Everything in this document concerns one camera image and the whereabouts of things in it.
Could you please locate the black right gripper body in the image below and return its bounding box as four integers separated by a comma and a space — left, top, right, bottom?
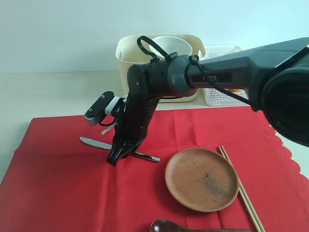
113, 95, 159, 147

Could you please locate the metal table knife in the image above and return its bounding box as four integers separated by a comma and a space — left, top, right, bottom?
79, 137, 160, 162

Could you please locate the pale green ceramic bowl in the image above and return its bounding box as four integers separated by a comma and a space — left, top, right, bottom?
149, 35, 193, 56

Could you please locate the yellow cheese wedge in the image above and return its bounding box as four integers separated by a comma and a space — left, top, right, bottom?
229, 89, 242, 93

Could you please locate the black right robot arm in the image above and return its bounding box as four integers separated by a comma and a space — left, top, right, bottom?
107, 37, 309, 165

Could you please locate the brown wooden plate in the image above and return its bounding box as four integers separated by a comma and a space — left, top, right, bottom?
165, 147, 239, 213

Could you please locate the cream plastic tub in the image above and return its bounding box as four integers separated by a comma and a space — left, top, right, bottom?
115, 34, 206, 96

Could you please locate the dark wooden spoon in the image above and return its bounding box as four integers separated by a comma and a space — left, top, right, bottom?
150, 219, 250, 232

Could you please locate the white perforated plastic basket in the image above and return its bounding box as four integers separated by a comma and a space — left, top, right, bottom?
201, 44, 246, 107

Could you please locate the red table cloth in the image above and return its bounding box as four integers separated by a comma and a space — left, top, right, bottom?
0, 107, 309, 232

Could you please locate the wooden chopstick left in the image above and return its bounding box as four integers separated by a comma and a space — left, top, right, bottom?
218, 145, 263, 232

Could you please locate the wooden chopstick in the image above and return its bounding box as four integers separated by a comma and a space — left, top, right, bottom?
218, 145, 263, 232
221, 145, 266, 232

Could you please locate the wooden chopstick right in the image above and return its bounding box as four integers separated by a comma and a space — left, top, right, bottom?
221, 145, 266, 232

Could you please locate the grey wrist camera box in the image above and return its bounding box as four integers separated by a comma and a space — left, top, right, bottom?
84, 91, 122, 126

